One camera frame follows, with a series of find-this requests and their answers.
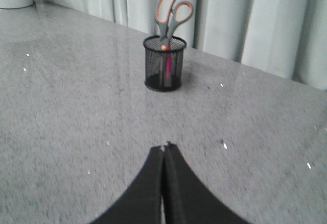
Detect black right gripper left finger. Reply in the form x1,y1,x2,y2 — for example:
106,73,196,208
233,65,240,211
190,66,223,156
92,146,164,224

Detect black mesh pen cup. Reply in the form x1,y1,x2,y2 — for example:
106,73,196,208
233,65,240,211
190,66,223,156
143,35,186,92

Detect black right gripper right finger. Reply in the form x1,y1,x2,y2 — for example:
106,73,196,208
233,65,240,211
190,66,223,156
163,142,248,223

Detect grey orange scissors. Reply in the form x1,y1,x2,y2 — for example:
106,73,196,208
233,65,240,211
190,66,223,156
155,0,194,51

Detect pink marker pen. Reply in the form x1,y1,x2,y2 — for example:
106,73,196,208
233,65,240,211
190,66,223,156
164,53,172,88

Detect grey curtain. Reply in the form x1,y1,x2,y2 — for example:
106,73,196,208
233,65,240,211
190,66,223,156
47,0,326,90

